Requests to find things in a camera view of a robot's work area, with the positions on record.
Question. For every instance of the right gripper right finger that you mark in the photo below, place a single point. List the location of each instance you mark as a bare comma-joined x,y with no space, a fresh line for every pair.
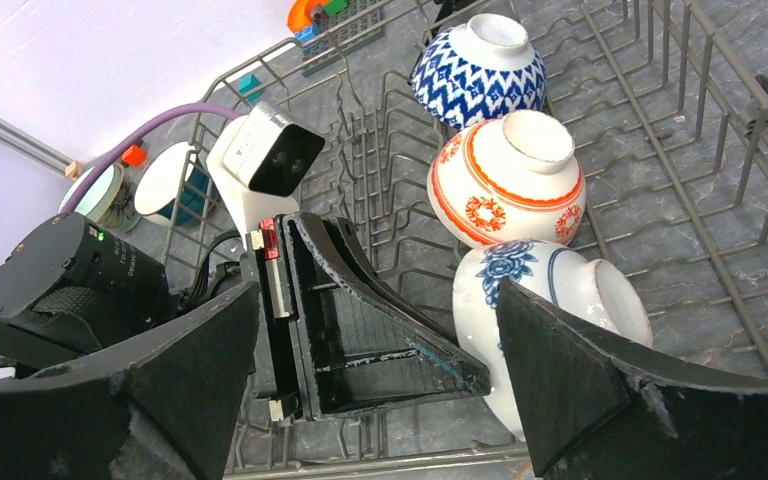
595,405

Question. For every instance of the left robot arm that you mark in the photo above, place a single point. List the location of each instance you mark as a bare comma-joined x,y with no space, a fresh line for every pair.
71,288

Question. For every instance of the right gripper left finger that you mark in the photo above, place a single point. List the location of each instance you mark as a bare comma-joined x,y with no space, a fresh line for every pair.
160,405

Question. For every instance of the grey wire dish rack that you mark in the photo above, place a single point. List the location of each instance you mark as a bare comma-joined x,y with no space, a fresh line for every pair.
656,95

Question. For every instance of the mint green flower bowl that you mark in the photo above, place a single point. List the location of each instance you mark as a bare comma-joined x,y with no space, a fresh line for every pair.
109,202

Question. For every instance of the blue zigzag pattern bowl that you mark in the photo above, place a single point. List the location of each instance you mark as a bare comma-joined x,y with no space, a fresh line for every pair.
482,69

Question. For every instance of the red and white bowl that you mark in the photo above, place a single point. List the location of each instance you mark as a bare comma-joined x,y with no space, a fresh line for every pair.
510,178

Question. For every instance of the small teal cube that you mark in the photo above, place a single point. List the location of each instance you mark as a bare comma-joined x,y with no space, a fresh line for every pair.
249,87

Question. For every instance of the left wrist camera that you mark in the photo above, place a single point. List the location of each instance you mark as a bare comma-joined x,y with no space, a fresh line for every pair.
257,163

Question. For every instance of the green block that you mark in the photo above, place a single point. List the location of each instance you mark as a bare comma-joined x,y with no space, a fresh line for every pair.
333,7

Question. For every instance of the grey building block baseplate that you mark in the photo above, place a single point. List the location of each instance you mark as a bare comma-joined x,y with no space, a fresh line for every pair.
350,30

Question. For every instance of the red orange small block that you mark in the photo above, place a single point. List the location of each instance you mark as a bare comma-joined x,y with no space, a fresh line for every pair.
134,156

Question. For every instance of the teal and white bowl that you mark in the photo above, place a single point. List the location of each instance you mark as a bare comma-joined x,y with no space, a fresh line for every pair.
175,188

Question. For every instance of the wooden cube in corner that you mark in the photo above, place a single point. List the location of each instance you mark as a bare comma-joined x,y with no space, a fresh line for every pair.
74,170

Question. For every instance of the black microphone tripod stand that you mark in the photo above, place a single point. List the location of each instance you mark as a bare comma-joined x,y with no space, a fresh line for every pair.
447,8

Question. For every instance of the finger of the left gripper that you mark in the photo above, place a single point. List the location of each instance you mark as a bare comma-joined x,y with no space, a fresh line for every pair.
358,346

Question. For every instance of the orange curved block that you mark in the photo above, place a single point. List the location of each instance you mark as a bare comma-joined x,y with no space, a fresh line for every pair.
301,13

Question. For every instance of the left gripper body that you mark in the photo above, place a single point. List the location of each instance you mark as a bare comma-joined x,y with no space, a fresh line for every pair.
263,261

